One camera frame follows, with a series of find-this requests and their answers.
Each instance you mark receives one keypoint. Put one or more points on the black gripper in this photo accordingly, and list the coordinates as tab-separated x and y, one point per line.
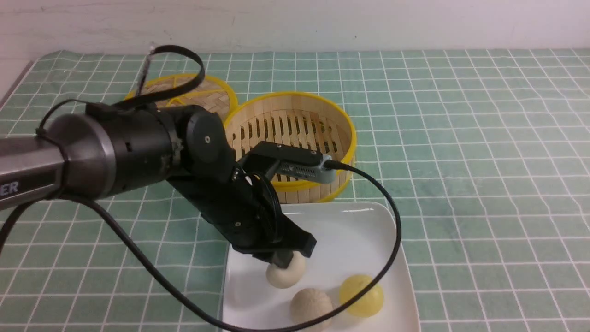
246	217

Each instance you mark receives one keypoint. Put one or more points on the white steamed bun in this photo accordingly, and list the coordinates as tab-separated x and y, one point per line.
309	304
285	278

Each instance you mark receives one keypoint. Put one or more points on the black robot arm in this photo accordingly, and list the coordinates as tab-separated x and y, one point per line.
105	153

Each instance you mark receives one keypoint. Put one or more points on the white square plate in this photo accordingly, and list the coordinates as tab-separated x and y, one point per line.
352	238

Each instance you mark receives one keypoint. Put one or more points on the yellow bamboo steamer basket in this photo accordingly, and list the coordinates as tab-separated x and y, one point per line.
296	119

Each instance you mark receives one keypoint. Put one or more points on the yellow bamboo steamer lid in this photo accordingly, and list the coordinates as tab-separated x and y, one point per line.
213	94

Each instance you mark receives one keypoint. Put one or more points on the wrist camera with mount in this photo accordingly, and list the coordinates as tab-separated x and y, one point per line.
270	159

